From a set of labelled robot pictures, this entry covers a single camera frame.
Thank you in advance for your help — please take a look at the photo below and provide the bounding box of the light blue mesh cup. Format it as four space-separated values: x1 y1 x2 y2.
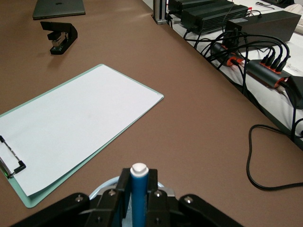
89 176 176 227

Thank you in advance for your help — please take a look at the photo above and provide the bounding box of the black power adapter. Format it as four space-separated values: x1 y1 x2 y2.
283 75 303 108

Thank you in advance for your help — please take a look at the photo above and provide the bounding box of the silver laptop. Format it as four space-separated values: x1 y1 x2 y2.
32 0 86 20

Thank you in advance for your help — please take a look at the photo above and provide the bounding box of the black looped cable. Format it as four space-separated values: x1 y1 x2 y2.
246 124 303 191

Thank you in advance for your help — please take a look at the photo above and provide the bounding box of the black stapler red end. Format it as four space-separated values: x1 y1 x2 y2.
40 21 78 56

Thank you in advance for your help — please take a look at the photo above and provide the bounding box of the mint green clipboard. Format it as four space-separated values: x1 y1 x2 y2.
0 63 164 209

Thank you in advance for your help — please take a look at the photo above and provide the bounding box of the black orange power strip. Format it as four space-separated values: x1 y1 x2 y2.
246 59 291 88
210 42 244 67

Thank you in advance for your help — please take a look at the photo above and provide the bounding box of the blue marker white cap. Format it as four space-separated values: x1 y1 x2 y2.
129 162 149 227

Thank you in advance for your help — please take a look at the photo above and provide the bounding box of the black power supply box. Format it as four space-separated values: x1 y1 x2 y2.
224 10 302 43
181 4 249 34

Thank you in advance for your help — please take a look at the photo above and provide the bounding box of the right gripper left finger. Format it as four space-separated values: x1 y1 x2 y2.
9 167 131 227

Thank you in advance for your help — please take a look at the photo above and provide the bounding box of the white paper sheet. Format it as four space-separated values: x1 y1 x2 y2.
0 65 164 197

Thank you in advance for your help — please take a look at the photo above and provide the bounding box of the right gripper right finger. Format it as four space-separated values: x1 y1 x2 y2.
145 169 244 227

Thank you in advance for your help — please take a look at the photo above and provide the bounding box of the aluminium profile post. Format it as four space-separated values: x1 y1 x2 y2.
152 0 175 26

